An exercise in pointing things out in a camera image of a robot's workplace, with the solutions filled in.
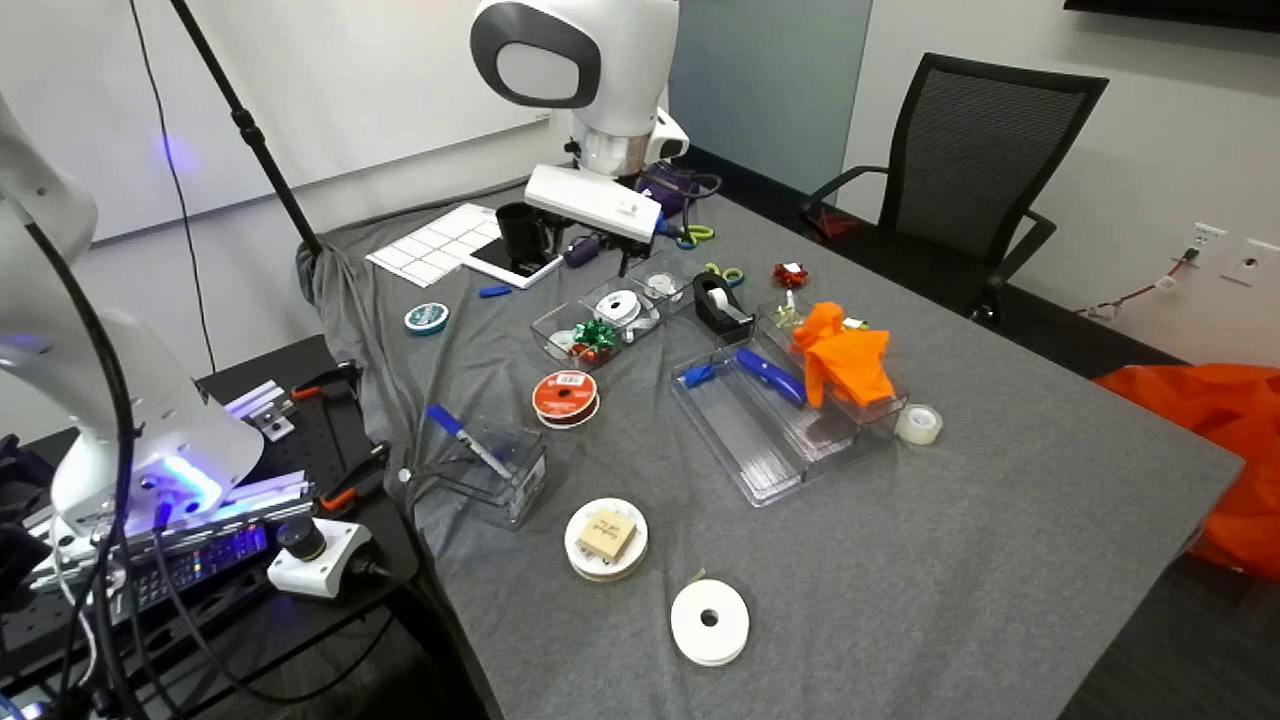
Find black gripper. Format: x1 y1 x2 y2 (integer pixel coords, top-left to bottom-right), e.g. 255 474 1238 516
637 157 728 232

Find narrow clear plastic container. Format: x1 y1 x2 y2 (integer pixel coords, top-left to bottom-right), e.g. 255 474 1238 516
666 358 821 513

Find silver marker with blue cap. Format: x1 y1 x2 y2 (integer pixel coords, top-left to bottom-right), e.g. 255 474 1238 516
423 400 525 490

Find small clear plastic container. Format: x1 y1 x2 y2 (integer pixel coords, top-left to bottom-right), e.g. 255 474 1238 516
428 419 552 533

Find long clear plastic container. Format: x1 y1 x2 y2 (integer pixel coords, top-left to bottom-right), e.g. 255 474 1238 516
527 271 673 372

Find long blue marker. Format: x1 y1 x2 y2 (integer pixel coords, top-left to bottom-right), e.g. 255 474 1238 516
728 343 810 409

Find black tape dispenser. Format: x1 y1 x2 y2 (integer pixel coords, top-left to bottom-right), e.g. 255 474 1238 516
688 264 759 343

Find silver ribbon spool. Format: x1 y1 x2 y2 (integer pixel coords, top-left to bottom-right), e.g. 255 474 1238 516
586 289 663 343

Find gold gift bow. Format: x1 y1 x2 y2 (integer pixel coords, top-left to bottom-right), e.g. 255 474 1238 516
767 289 808 337

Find frosted glass panel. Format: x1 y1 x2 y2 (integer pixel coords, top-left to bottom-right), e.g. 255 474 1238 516
663 0 877 196

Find black cup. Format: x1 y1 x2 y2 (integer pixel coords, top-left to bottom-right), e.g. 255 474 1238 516
492 202 565 271

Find white-framed phone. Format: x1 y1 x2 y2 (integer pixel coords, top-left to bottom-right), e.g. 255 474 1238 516
455 232 570 292

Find orange plastic toy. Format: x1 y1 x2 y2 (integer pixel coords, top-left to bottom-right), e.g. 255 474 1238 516
786 299 900 415

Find white label sheet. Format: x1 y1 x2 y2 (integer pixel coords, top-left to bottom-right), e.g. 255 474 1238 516
365 202 504 292

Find black mesh office chair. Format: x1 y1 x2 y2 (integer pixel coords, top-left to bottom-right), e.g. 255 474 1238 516
798 54 1112 331

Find round blue tin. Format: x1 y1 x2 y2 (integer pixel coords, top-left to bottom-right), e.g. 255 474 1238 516
398 296 455 341

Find clear tape roll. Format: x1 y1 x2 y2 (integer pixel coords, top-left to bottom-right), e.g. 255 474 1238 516
891 400 946 453

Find white spool with tan centre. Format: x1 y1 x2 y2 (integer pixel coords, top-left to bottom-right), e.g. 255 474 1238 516
559 491 656 588

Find grey tablecloth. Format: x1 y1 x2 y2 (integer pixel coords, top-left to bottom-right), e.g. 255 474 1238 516
290 152 1247 720

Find white ribbon roll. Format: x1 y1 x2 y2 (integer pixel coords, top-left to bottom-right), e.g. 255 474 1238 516
666 574 756 674

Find black tripod pole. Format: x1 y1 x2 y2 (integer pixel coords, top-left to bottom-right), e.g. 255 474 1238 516
163 0 330 264

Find metal clamp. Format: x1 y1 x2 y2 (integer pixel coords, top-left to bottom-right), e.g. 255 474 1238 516
221 380 298 450

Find white box with black knob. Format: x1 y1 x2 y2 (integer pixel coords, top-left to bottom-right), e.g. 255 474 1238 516
265 513 376 604

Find orange fabric bag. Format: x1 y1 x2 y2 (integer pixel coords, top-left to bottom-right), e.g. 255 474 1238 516
1096 359 1280 588

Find black robot cart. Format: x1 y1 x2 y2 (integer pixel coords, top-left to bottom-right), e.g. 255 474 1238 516
0 331 442 720

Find blue-handled scissors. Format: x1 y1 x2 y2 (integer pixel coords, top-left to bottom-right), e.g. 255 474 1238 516
656 215 719 255

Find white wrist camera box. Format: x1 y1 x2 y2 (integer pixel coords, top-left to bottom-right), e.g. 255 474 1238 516
518 162 666 248

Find orange wire spool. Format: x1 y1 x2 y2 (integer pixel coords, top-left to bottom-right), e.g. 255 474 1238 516
527 368 602 431

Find black wall television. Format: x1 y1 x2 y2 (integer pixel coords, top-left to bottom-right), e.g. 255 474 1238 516
1059 0 1280 40

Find white wall outlet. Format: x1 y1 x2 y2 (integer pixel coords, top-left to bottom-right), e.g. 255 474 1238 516
1178 215 1230 271
1230 238 1280 292

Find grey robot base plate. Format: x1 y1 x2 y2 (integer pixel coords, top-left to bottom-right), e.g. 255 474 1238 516
22 464 324 632

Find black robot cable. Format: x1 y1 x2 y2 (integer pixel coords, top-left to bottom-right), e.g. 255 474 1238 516
17 215 142 720

